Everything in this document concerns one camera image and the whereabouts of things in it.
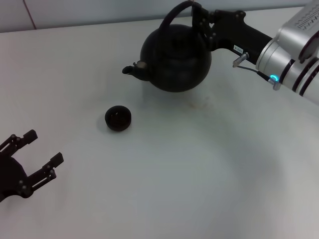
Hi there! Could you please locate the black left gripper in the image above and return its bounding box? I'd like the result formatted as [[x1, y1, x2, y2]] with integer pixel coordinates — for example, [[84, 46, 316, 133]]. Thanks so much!
[[0, 129, 64, 204]]

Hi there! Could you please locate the black round teapot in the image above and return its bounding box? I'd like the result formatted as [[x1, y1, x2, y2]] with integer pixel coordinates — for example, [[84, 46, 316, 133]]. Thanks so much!
[[122, 0, 213, 93]]

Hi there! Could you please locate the metal plug with thin cable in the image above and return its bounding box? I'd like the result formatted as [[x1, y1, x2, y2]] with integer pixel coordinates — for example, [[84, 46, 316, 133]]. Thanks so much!
[[232, 51, 282, 91]]

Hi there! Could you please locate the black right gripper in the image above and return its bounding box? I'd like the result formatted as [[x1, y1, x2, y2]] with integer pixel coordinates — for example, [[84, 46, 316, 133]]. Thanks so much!
[[191, 2, 274, 65]]

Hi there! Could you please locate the small black teacup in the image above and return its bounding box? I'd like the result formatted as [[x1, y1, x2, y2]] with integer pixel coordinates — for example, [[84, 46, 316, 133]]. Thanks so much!
[[104, 105, 133, 132]]

